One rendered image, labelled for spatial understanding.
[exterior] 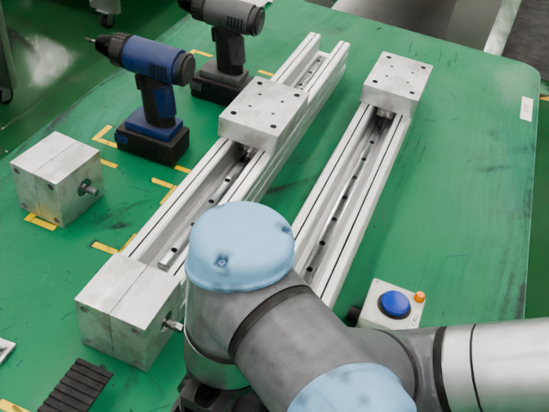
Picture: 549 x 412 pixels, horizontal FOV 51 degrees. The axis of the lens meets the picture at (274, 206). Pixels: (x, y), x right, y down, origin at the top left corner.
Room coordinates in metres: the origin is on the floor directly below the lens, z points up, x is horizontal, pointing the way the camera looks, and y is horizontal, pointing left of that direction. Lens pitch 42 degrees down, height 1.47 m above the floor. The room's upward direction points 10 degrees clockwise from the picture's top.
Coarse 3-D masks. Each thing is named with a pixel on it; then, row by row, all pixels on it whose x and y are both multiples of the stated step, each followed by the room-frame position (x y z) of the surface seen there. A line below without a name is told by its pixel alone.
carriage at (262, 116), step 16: (256, 80) 0.96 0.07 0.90; (240, 96) 0.89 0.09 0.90; (256, 96) 0.90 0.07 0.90; (272, 96) 0.91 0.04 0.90; (288, 96) 0.92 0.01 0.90; (304, 96) 0.93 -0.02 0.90; (224, 112) 0.83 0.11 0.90; (240, 112) 0.84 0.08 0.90; (256, 112) 0.85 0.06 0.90; (272, 112) 0.86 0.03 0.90; (288, 112) 0.87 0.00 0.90; (304, 112) 0.93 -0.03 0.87; (224, 128) 0.82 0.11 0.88; (240, 128) 0.81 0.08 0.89; (256, 128) 0.80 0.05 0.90; (272, 128) 0.81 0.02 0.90; (288, 128) 0.85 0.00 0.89; (240, 144) 0.83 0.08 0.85; (256, 144) 0.80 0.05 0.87; (272, 144) 0.79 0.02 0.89
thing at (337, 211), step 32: (352, 128) 0.91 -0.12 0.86; (384, 128) 0.98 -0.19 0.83; (352, 160) 0.87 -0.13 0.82; (384, 160) 0.83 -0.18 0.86; (320, 192) 0.71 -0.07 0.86; (352, 192) 0.76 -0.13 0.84; (320, 224) 0.68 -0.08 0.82; (352, 224) 0.65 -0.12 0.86; (320, 256) 0.60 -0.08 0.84; (352, 256) 0.61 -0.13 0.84; (320, 288) 0.52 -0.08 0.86
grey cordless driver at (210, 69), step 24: (192, 0) 1.08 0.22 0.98; (216, 0) 1.07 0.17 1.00; (240, 0) 1.08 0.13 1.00; (216, 24) 1.06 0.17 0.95; (240, 24) 1.04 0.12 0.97; (216, 48) 1.07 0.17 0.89; (240, 48) 1.06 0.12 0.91; (216, 72) 1.06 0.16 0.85; (240, 72) 1.06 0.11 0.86; (216, 96) 1.04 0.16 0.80
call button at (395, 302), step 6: (384, 294) 0.53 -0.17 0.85; (390, 294) 0.54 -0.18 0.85; (396, 294) 0.54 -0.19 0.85; (402, 294) 0.54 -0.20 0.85; (384, 300) 0.52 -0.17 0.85; (390, 300) 0.52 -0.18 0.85; (396, 300) 0.53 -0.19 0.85; (402, 300) 0.53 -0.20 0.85; (408, 300) 0.53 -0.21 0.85; (384, 306) 0.52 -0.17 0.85; (390, 306) 0.52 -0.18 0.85; (396, 306) 0.52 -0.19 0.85; (402, 306) 0.52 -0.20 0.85; (408, 306) 0.52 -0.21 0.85; (390, 312) 0.51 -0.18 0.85; (396, 312) 0.51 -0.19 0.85; (402, 312) 0.51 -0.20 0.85
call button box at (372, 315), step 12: (372, 288) 0.55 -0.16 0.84; (384, 288) 0.56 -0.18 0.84; (396, 288) 0.56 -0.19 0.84; (372, 300) 0.53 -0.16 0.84; (348, 312) 0.54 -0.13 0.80; (360, 312) 0.51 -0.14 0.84; (372, 312) 0.51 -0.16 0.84; (384, 312) 0.51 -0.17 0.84; (408, 312) 0.52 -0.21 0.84; (420, 312) 0.52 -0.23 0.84; (360, 324) 0.50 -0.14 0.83; (372, 324) 0.49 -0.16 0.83; (384, 324) 0.49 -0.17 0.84; (396, 324) 0.50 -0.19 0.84; (408, 324) 0.50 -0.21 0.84
